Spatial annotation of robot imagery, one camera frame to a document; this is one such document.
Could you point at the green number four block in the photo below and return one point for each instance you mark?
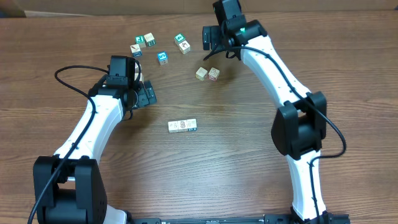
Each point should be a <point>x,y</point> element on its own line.
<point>179,38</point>

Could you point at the wooden block blue side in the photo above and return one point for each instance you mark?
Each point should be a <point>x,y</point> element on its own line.
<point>136,50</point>

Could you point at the wooden block yellow side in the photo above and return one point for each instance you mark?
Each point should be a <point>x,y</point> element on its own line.
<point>201,73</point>

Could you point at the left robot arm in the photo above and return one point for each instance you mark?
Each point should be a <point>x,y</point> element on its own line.
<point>68,185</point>

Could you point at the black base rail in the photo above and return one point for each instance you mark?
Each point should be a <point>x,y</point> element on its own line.
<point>265,219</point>

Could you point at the cardboard panel at back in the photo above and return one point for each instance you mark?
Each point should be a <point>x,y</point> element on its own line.
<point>18,8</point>

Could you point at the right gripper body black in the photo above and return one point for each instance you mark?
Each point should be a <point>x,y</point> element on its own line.
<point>214,35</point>

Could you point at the plain wooden picture block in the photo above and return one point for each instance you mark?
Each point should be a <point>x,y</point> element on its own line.
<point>184,47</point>

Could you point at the wooden block green side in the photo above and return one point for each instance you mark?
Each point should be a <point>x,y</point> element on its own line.
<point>149,39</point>

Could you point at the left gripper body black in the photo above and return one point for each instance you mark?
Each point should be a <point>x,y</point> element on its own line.
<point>143,94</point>

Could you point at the wooden block blue bottom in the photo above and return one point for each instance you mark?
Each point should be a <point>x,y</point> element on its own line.
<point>191,124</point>

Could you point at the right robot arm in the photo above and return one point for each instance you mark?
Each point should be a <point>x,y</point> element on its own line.
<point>299,125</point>

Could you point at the pineapple picture wooden block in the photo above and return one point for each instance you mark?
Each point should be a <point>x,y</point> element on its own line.
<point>182,125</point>

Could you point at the wooden block red side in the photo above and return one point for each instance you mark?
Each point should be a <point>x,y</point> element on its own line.
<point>141,78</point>

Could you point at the green letter block left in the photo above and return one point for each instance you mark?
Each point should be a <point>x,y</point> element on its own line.
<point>140,41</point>

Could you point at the blue number five block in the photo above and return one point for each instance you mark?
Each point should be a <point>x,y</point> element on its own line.
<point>162,58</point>

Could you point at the wooden block red edge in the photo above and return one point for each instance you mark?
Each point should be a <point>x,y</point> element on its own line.
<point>213,74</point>

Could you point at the wooden block red bottom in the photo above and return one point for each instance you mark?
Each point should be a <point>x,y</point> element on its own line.
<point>173,126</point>

